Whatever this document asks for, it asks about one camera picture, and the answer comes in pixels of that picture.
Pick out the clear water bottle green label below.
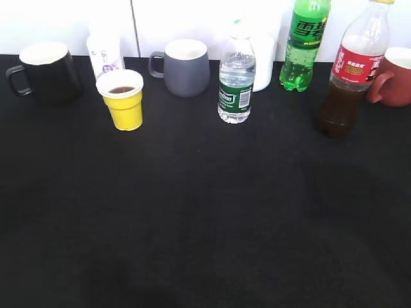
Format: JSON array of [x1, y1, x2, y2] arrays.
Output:
[[218, 19, 256, 124]]

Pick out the green sprite bottle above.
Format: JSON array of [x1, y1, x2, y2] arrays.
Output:
[[279, 0, 331, 92]]

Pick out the red mug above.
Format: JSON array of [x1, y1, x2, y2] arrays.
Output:
[[366, 47, 410, 107]]

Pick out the white cup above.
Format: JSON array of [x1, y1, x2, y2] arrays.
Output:
[[250, 34, 275, 92]]

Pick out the grey mug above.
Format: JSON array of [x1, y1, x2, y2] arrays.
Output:
[[148, 39, 211, 98]]

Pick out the yellow paper cup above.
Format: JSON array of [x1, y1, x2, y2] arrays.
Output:
[[96, 69, 144, 131]]

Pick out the cola bottle red label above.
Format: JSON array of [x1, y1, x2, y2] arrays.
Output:
[[317, 1, 394, 137]]

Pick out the black mug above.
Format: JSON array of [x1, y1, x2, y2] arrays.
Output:
[[5, 41, 82, 105]]

